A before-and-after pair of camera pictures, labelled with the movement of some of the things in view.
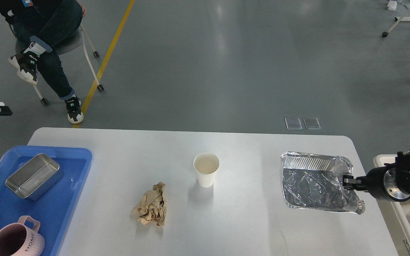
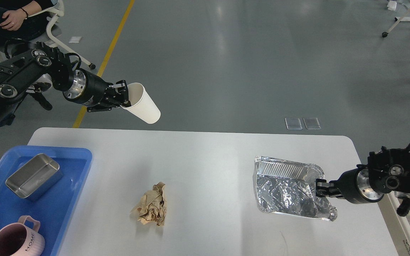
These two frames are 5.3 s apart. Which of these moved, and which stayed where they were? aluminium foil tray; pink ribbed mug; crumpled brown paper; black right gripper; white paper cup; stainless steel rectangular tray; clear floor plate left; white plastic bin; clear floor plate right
Moved: white paper cup; aluminium foil tray; black right gripper
Stayed: pink ribbed mug; clear floor plate right; crumpled brown paper; white plastic bin; clear floor plate left; stainless steel rectangular tray
